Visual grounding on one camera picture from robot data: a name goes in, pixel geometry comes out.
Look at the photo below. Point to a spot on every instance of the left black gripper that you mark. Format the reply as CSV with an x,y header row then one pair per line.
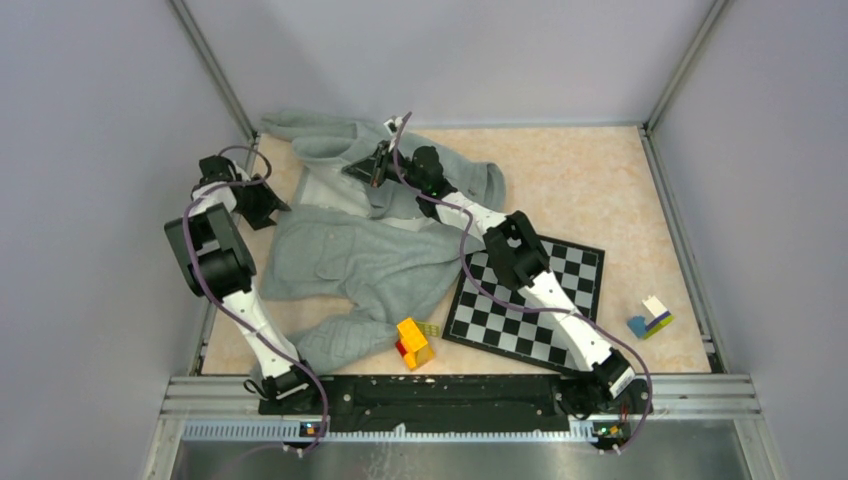
x,y
267,203

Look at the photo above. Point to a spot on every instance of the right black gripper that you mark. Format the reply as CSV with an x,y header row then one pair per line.
x,y
373,170

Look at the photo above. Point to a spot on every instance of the grey zip jacket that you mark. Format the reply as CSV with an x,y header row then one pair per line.
x,y
372,246

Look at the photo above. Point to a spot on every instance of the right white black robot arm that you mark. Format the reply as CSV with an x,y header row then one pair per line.
x,y
519,293

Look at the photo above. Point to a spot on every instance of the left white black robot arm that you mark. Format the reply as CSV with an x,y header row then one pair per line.
x,y
217,264

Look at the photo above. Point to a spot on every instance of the black white checkerboard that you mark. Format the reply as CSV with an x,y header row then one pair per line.
x,y
476,321

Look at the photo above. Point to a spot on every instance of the yellow red toy block stack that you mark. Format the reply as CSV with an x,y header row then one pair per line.
x,y
413,343

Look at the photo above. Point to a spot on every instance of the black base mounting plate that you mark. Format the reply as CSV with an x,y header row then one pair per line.
x,y
460,403

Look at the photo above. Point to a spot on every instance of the blue white green toy blocks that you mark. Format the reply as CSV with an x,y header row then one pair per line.
x,y
657,316

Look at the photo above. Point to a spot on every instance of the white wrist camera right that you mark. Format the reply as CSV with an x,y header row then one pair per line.
x,y
394,125

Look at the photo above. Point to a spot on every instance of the aluminium front frame rail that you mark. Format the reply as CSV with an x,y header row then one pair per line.
x,y
702,426

